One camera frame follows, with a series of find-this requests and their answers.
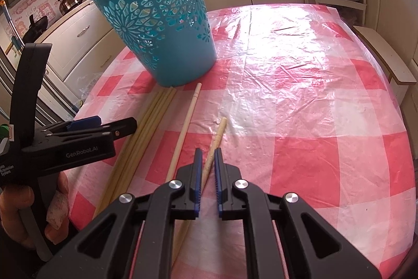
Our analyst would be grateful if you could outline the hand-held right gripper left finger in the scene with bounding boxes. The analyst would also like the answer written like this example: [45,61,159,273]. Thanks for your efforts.
[36,148,203,279]

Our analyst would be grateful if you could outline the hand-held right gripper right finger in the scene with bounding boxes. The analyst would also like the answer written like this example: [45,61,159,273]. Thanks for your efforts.
[214,148,382,279]

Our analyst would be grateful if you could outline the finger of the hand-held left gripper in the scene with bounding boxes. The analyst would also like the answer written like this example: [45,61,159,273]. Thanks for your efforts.
[42,116,101,135]
[46,118,138,142]

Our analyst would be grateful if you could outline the blue perforated plastic basket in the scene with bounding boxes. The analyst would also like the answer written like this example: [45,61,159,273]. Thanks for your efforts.
[89,0,218,87]

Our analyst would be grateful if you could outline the person's left hand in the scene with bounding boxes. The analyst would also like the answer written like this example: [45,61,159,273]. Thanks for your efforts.
[0,173,71,249]

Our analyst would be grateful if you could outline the silver appliance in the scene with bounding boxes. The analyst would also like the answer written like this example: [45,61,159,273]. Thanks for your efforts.
[0,47,77,123]

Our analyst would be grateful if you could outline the cream counter cabinet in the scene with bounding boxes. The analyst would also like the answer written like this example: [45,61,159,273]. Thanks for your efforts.
[36,0,128,87]

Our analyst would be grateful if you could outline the black pan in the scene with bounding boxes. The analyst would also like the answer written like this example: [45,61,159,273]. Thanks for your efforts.
[24,14,49,38]

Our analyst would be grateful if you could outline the pink checkered plastic tablecloth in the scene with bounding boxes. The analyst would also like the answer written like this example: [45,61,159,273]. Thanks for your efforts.
[70,3,418,279]

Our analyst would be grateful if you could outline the metal kettle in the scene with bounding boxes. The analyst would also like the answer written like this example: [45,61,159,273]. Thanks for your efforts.
[56,0,84,16]

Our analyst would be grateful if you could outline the white wooden bench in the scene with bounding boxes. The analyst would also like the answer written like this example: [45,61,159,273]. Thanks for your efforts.
[353,26,418,85]

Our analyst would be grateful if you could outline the mop handle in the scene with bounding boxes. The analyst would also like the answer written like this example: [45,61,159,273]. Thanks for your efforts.
[0,0,23,54]

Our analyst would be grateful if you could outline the pink wall stickers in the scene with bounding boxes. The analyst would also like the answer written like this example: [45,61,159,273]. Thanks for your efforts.
[10,0,69,38]

